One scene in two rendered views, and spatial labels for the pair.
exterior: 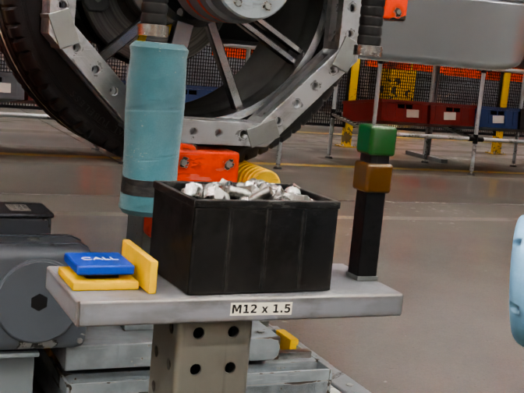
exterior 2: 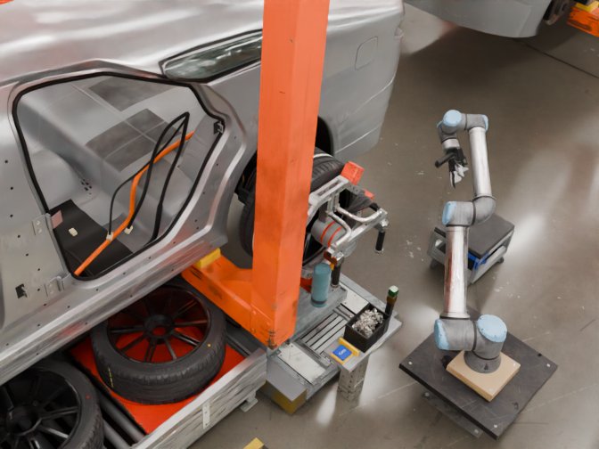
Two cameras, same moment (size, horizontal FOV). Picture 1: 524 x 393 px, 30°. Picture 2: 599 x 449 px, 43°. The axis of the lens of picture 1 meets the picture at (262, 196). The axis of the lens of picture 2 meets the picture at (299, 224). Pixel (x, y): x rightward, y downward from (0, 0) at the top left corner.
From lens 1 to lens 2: 316 cm
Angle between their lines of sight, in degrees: 41
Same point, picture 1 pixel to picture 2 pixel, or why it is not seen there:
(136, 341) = (300, 314)
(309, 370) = (342, 294)
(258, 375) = (331, 304)
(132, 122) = (318, 289)
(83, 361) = not seen: hidden behind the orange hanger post
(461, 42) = (364, 148)
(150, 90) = (324, 283)
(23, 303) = not seen: hidden behind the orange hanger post
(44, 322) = not seen: hidden behind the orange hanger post
